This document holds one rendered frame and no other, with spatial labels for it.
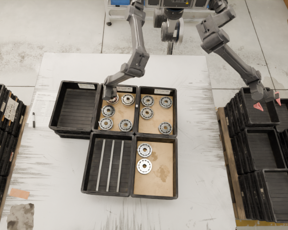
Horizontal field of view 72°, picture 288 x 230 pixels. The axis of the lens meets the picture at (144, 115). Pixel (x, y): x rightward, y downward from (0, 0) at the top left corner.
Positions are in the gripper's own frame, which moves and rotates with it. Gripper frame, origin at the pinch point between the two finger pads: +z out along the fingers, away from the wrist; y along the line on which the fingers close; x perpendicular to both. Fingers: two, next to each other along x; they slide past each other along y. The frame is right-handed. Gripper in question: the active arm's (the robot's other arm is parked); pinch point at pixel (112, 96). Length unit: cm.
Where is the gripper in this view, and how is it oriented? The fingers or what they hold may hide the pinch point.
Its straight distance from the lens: 157.4
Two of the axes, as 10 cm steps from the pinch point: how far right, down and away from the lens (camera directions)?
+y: 10.0, 0.7, -0.5
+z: 0.3, 3.5, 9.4
